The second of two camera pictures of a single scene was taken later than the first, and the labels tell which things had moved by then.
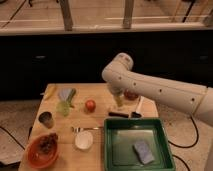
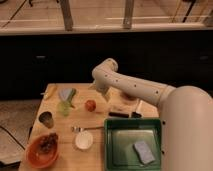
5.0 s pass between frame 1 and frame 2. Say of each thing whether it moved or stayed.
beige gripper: moved
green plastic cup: stayed
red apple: stayed
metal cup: stayed
